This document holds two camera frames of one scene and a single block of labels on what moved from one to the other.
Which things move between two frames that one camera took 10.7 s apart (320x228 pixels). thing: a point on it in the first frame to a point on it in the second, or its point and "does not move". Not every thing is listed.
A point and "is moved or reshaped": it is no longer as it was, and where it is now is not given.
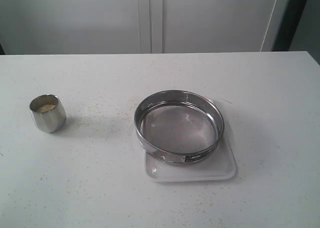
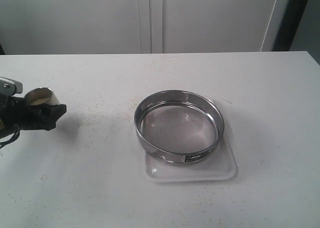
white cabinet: x=92 y=21 does not move
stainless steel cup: x=48 y=113 is moved or reshaped
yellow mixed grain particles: x=46 y=107 is moved or reshaped
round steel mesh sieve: x=179 y=127 does not move
